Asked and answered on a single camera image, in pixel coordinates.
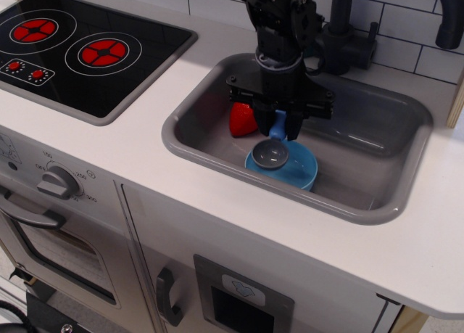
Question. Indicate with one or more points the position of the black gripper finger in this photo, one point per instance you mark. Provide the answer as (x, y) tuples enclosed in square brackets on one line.
[(293, 123), (265, 116)]

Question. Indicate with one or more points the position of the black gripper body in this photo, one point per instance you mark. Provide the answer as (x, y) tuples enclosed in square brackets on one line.
[(270, 85)]

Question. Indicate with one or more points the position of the blue grey toy spoon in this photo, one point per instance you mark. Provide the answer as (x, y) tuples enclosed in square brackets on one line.
[(272, 153)]

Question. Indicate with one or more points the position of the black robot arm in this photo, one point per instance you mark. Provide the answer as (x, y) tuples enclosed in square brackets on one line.
[(285, 28)]

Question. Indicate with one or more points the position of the light blue bowl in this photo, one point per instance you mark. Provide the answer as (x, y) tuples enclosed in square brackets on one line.
[(300, 169)]

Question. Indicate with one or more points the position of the grey sink basin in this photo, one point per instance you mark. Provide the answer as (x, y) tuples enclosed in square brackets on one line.
[(368, 152)]

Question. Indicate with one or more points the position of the red toy strawberry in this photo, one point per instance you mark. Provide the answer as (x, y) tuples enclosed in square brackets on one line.
[(241, 120)]

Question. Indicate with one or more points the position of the dark grey faucet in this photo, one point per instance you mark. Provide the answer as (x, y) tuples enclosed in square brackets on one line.
[(343, 49)]

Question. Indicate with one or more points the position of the grey dispenser panel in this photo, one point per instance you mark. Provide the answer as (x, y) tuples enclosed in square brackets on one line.
[(236, 303)]

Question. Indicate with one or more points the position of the black toy stovetop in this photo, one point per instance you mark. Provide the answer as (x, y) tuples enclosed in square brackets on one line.
[(84, 60)]

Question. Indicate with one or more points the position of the grey oven knob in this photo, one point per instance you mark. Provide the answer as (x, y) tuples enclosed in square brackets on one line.
[(57, 182)]

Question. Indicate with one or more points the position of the toy oven door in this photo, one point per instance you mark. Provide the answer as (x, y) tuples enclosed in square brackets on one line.
[(87, 260)]

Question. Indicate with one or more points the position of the grey cabinet door handle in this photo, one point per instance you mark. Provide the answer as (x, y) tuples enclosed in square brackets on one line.
[(164, 282)]

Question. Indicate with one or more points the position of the grey oven door handle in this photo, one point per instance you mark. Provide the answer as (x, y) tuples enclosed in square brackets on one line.
[(45, 220)]

